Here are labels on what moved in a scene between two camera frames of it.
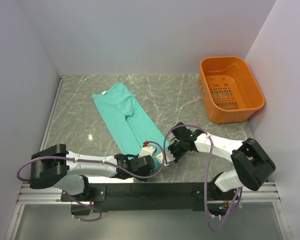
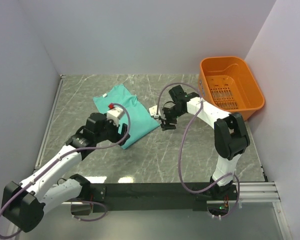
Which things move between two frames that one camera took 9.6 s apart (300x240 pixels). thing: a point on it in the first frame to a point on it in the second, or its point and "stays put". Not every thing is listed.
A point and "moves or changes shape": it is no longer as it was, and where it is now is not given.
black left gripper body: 145,174 to 110,132
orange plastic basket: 229,89 stays put
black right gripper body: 178,150 to 170,116
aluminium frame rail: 266,193 stays put
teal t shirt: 133,129 moves or changes shape
